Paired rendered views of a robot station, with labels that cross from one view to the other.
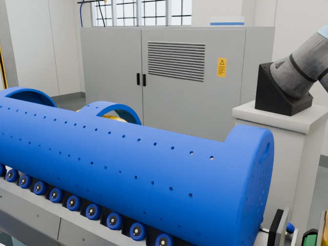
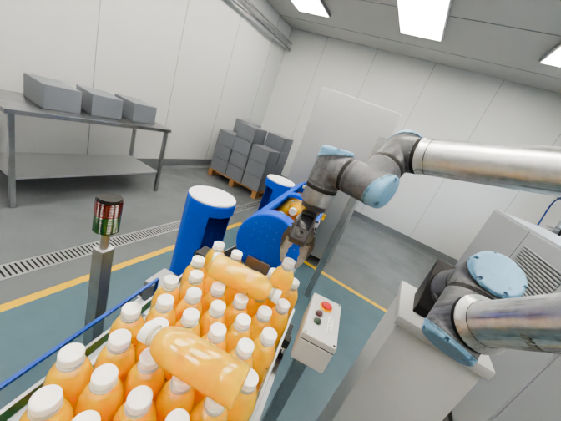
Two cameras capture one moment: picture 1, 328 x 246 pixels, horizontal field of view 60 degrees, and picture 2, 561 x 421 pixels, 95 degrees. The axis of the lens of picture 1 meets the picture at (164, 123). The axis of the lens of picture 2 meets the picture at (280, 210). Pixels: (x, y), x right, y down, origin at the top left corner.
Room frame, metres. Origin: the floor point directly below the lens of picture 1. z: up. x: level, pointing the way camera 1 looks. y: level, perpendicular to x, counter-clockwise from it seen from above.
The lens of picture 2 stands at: (0.18, -1.09, 1.61)
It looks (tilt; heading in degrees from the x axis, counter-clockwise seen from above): 20 degrees down; 68
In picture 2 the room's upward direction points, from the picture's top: 21 degrees clockwise
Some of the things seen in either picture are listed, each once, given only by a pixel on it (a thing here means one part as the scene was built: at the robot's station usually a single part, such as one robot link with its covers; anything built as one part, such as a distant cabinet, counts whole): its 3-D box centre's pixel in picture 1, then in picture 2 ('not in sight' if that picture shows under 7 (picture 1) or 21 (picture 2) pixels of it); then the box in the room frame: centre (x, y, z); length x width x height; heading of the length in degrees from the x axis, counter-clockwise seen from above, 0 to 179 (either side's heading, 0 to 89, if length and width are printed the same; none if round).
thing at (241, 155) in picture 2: not in sight; (250, 157); (1.18, 4.00, 0.59); 1.20 x 0.80 x 1.19; 137
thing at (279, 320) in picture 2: not in sight; (271, 331); (0.51, -0.54, 1.00); 0.07 x 0.07 x 0.19
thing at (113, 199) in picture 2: not in sight; (106, 223); (0.00, -0.38, 1.18); 0.06 x 0.06 x 0.16
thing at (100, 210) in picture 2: not in sight; (108, 207); (0.00, -0.38, 1.23); 0.06 x 0.06 x 0.04
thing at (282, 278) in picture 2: not in sight; (277, 289); (0.51, -0.47, 1.10); 0.07 x 0.07 x 0.19
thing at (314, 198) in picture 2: not in sight; (316, 196); (0.52, -0.45, 1.43); 0.10 x 0.09 x 0.05; 148
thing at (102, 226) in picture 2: not in sight; (107, 221); (0.00, -0.38, 1.18); 0.06 x 0.06 x 0.05
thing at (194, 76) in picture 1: (159, 97); (508, 312); (3.00, 0.05, 0.72); 2.15 x 0.54 x 1.45; 47
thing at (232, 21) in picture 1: (227, 21); not in sight; (2.44, -0.51, 1.48); 0.24 x 0.12 x 0.08; 55
